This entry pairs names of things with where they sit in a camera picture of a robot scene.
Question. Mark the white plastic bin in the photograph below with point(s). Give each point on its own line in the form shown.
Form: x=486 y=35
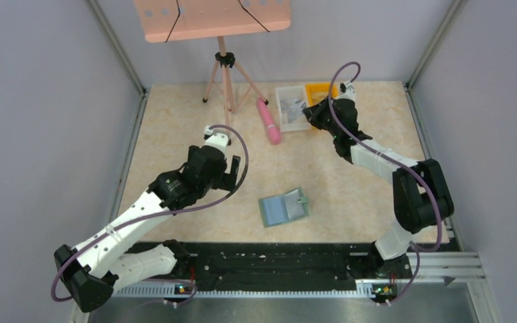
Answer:
x=300 y=125

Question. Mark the silver credit card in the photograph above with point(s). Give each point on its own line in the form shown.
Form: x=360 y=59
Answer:
x=292 y=109
x=295 y=92

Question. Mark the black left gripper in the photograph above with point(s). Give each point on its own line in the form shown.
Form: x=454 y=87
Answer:
x=225 y=173

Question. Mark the green card holder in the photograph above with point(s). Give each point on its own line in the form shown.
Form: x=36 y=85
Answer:
x=284 y=208

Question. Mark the pink cylindrical tube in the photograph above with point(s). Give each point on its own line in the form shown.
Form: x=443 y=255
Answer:
x=271 y=130

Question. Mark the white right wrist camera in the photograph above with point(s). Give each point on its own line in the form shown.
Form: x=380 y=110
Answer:
x=347 y=91

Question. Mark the aluminium frame profile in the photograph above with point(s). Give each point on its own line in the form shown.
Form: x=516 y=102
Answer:
x=442 y=268

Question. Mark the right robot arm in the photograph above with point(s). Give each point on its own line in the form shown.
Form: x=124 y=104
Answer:
x=421 y=197

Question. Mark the pink music stand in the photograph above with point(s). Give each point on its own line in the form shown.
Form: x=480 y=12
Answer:
x=170 y=21

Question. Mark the yellow plastic bin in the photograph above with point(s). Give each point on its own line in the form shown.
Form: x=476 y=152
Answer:
x=317 y=92

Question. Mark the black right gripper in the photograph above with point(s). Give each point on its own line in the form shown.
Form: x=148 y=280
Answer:
x=320 y=114

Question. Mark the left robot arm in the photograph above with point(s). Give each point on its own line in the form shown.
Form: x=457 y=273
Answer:
x=91 y=272

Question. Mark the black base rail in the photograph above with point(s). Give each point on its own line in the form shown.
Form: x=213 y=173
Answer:
x=280 y=267

